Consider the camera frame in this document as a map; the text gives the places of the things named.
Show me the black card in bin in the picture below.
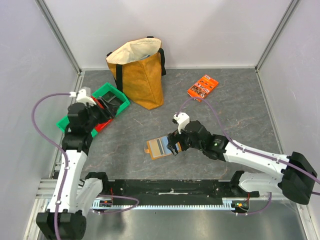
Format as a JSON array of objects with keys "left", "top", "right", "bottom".
[{"left": 102, "top": 91, "right": 124, "bottom": 109}]

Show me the green bin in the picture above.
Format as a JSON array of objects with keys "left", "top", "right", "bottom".
[
  {"left": 92, "top": 82, "right": 130, "bottom": 116},
  {"left": 56, "top": 116, "right": 98, "bottom": 138}
]

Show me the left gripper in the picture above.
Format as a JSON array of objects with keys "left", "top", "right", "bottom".
[{"left": 84, "top": 96, "right": 120, "bottom": 132}]

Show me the red bin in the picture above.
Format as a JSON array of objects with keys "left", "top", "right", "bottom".
[{"left": 92, "top": 96, "right": 113, "bottom": 133}]

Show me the green bin far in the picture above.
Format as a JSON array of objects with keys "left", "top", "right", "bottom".
[{"left": 92, "top": 82, "right": 130, "bottom": 116}]

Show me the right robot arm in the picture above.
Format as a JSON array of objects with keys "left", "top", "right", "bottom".
[{"left": 167, "top": 120, "right": 317, "bottom": 205}]

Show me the brown paper tote bag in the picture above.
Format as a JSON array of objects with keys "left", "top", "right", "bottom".
[{"left": 105, "top": 36, "right": 167, "bottom": 110}]

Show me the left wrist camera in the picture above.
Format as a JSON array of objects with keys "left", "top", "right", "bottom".
[{"left": 69, "top": 87, "right": 95, "bottom": 105}]

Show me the slotted cable duct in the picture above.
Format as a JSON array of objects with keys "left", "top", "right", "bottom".
[{"left": 91, "top": 198, "right": 235, "bottom": 211}]

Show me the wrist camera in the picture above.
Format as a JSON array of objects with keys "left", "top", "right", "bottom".
[
  {"left": 173, "top": 112, "right": 190, "bottom": 134},
  {"left": 69, "top": 87, "right": 95, "bottom": 105}
]

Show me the green bin near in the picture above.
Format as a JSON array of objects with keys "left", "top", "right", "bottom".
[{"left": 56, "top": 116, "right": 98, "bottom": 138}]

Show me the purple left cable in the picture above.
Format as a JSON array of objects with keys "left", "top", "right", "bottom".
[{"left": 31, "top": 92, "right": 140, "bottom": 240}]

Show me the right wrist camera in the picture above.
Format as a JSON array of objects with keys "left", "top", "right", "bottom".
[{"left": 173, "top": 112, "right": 190, "bottom": 134}]

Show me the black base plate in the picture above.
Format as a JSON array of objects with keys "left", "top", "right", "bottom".
[{"left": 102, "top": 179, "right": 260, "bottom": 198}]

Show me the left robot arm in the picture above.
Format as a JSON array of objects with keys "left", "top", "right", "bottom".
[{"left": 36, "top": 96, "right": 119, "bottom": 240}]

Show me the yellow leather card holder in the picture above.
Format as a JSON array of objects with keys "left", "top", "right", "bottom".
[{"left": 144, "top": 135, "right": 173, "bottom": 160}]

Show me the orange screw box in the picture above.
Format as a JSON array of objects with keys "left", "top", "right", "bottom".
[{"left": 187, "top": 74, "right": 219, "bottom": 102}]

